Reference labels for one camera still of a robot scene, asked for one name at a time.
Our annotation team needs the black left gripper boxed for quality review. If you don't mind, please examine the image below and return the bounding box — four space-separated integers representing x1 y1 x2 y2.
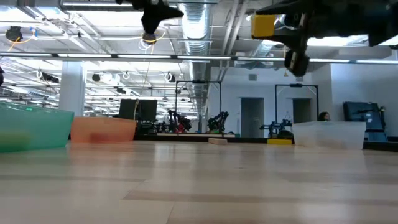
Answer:
116 0 185 34

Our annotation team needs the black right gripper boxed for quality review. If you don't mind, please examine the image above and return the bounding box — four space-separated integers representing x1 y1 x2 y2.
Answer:
255 0 374 50

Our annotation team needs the yellow cube block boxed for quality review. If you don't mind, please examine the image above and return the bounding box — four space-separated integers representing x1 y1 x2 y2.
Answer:
251 14 277 39

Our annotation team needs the thin yellow plank block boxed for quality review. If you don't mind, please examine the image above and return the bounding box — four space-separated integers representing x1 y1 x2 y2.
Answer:
267 138 294 146

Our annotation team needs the yellow cylinder block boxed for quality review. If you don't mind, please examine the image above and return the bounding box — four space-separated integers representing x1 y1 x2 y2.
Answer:
0 132 32 150

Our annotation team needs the bright ceiling light panel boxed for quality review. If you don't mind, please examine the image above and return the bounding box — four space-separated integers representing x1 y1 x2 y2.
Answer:
270 34 369 48

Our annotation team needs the long linear ceiling light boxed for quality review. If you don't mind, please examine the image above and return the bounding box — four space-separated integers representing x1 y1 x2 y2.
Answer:
0 52 398 65

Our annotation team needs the grey door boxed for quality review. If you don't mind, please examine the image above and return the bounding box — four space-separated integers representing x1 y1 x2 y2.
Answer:
292 98 312 123
240 97 265 138

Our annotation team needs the black monitor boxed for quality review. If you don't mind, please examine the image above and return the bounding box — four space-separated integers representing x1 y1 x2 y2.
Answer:
118 98 139 121
138 99 159 122

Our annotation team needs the white pillar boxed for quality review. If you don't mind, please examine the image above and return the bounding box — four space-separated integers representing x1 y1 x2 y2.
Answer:
58 60 87 116

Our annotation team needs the blue machine cart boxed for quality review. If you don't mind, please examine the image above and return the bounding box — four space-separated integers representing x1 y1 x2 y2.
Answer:
343 101 389 142

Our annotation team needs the clear plastic bin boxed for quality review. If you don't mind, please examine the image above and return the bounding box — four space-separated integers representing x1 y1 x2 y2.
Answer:
291 121 368 151

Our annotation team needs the orange translucent plastic bin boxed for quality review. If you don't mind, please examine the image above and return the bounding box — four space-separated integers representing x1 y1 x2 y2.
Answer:
70 116 137 144

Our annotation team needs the background wooden table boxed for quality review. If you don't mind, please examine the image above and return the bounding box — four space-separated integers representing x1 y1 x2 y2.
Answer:
156 133 236 138

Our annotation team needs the green translucent plastic bin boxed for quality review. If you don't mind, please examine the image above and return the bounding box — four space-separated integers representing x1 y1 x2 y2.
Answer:
0 101 75 154

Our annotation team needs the black ceiling cable reel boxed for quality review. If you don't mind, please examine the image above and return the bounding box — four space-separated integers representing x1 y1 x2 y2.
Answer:
142 30 158 45
5 25 24 42

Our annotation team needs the slanted silver ventilation duct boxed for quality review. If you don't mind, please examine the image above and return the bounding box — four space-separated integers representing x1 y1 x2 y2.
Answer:
248 39 285 60

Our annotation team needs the silver round ventilation duct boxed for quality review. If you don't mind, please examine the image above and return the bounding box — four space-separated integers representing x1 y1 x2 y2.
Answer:
177 0 214 133

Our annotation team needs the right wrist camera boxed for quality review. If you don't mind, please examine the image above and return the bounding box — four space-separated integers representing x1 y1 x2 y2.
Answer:
284 49 310 78

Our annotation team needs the black frame stand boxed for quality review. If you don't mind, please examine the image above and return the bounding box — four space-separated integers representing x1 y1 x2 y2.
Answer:
274 83 320 122
175 80 223 134

